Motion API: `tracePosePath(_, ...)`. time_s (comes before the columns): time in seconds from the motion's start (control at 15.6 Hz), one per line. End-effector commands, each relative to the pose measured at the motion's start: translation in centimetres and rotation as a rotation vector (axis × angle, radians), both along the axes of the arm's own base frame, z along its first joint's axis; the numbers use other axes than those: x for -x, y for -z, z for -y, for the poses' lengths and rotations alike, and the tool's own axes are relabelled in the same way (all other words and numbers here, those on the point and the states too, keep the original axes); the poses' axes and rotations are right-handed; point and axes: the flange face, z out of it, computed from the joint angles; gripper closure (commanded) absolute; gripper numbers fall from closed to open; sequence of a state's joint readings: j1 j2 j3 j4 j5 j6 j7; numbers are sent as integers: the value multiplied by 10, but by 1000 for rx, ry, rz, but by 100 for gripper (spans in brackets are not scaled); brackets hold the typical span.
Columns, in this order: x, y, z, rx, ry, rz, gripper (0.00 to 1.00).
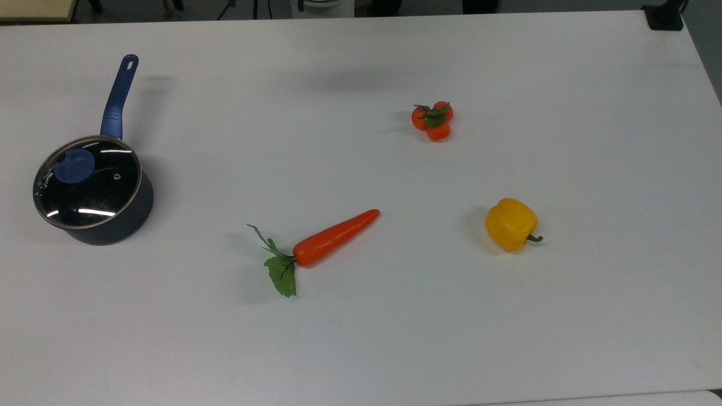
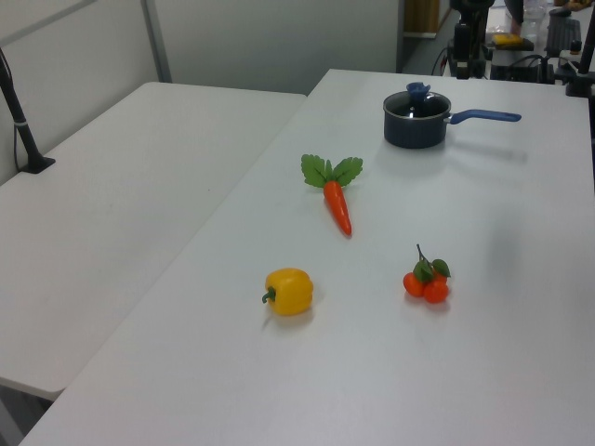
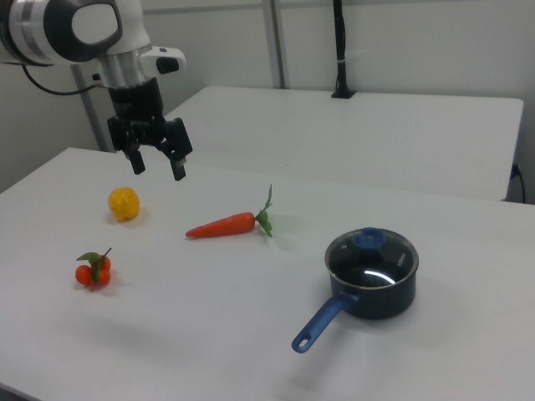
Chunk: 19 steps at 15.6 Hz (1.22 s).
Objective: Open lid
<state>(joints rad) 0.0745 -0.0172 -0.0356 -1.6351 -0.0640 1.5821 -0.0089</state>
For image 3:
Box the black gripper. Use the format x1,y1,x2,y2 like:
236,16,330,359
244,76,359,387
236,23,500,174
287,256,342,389
106,77,194,182

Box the glass lid with blue knob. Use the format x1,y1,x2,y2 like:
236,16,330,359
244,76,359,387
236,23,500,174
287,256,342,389
324,226,420,290

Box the yellow toy bell pepper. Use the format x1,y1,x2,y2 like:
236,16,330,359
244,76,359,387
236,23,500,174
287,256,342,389
108,186,140,222

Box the orange toy carrot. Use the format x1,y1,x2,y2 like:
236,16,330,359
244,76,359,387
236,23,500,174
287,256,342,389
185,184,274,240

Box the toy tomato cluster with leaves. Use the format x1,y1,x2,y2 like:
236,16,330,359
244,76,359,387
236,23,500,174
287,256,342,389
74,247,113,289

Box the white table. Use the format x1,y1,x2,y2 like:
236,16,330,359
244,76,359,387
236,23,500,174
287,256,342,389
157,86,525,203

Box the black pole with clamp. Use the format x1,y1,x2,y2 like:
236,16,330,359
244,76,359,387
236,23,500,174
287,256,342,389
331,0,357,99

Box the dark blue saucepan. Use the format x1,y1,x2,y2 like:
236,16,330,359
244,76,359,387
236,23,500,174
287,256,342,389
291,246,420,354

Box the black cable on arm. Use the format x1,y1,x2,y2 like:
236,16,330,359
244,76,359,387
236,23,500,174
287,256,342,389
21,64,105,96

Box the black power cable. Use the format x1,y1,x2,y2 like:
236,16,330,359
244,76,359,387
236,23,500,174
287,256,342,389
512,163,527,204

